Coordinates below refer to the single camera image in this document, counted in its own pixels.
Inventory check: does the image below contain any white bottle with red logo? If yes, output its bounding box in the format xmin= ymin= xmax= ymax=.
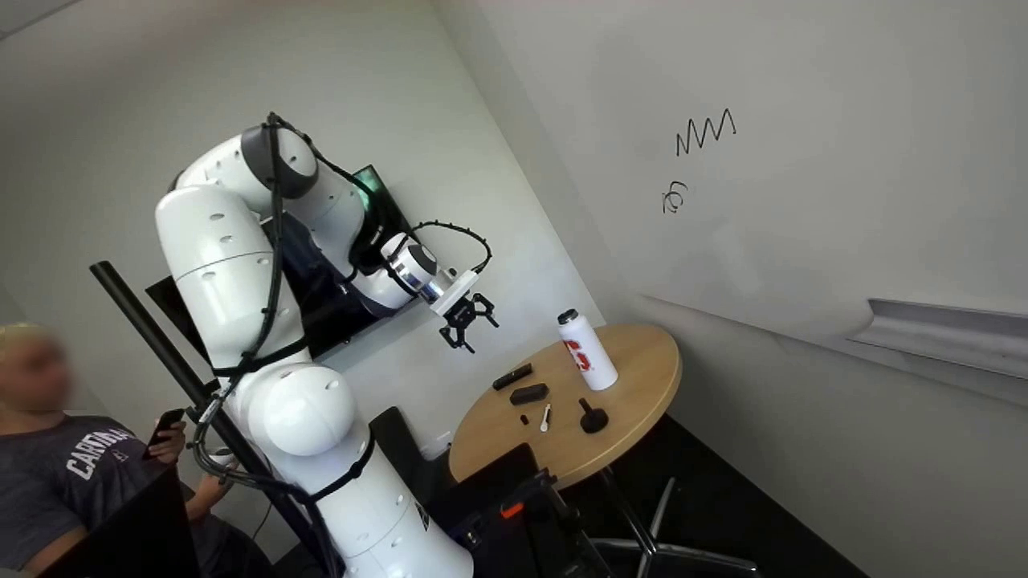
xmin=552 ymin=304 xmax=621 ymax=396

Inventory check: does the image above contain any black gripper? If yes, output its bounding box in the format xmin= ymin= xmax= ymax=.
xmin=439 ymin=286 xmax=501 ymax=356

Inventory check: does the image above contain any person in grey shirt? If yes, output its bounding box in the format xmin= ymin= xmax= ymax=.
xmin=0 ymin=318 xmax=173 ymax=578

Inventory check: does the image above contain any round wooden table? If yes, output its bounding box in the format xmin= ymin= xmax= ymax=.
xmin=448 ymin=323 xmax=683 ymax=496

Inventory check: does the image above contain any person's left hand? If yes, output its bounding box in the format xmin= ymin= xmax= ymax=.
xmin=149 ymin=426 xmax=192 ymax=468

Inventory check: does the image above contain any person's right forearm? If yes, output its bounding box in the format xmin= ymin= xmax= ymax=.
xmin=17 ymin=519 xmax=93 ymax=578

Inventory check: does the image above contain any black laptop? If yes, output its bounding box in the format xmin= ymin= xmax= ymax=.
xmin=43 ymin=468 xmax=202 ymax=578

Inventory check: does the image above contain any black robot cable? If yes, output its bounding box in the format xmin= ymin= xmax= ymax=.
xmin=189 ymin=111 xmax=499 ymax=517

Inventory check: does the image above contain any chrome star table base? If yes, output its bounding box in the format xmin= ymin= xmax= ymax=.
xmin=592 ymin=476 xmax=763 ymax=578

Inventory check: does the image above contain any black metal pole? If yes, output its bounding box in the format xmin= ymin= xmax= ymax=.
xmin=91 ymin=256 xmax=335 ymax=578

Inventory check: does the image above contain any white whiteboard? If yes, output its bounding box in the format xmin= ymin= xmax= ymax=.
xmin=470 ymin=0 xmax=1028 ymax=416

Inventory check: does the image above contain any black phone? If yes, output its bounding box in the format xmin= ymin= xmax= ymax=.
xmin=149 ymin=404 xmax=185 ymax=447

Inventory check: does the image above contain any white whiteboard tray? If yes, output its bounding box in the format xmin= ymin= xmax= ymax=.
xmin=848 ymin=296 xmax=1028 ymax=382

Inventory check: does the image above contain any black office chair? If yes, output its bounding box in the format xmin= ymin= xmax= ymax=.
xmin=454 ymin=445 xmax=606 ymax=578

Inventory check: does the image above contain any person's left forearm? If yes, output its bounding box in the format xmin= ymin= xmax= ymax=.
xmin=183 ymin=473 xmax=233 ymax=525

